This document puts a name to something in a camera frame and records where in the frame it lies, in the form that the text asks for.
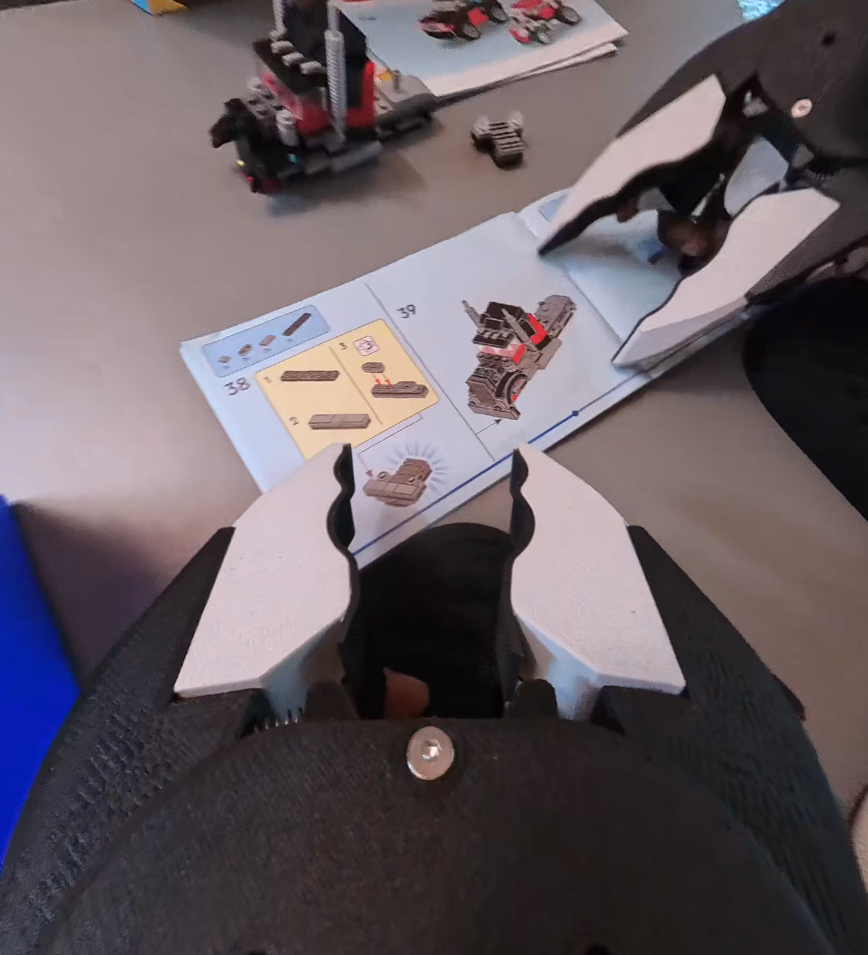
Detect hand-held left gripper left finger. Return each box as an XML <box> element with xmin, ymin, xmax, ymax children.
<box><xmin>173</xmin><ymin>442</ymin><xmax>362</xmax><ymax>717</ymax></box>

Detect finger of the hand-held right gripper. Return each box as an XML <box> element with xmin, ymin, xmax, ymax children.
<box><xmin>611</xmin><ymin>185</ymin><xmax>843</xmax><ymax>370</ymax></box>
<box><xmin>537</xmin><ymin>73</ymin><xmax>752</xmax><ymax>256</ymax></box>

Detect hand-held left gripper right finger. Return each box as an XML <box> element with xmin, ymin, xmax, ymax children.
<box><xmin>503</xmin><ymin>444</ymin><xmax>686</xmax><ymax>722</ymax></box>

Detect blue plastic bin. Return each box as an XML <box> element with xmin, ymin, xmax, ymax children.
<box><xmin>0</xmin><ymin>476</ymin><xmax>81</xmax><ymax>937</ymax></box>

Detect lego instruction booklet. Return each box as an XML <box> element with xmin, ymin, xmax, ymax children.
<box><xmin>330</xmin><ymin>0</ymin><xmax>629</xmax><ymax>99</ymax></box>
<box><xmin>179</xmin><ymin>142</ymin><xmax>796</xmax><ymax>557</ymax></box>

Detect closed lego instruction booklet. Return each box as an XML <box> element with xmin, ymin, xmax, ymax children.
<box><xmin>330</xmin><ymin>0</ymin><xmax>629</xmax><ymax>99</ymax></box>

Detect small grey lego sub-assembly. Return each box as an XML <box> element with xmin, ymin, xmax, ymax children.
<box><xmin>470</xmin><ymin>112</ymin><xmax>526</xmax><ymax>170</ymax></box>

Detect black and red lego truck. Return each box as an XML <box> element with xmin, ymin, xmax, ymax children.
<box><xmin>209</xmin><ymin>0</ymin><xmax>438</xmax><ymax>196</ymax></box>

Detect black quilted pad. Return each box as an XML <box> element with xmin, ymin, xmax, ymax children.
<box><xmin>743</xmin><ymin>280</ymin><xmax>868</xmax><ymax>564</ymax></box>

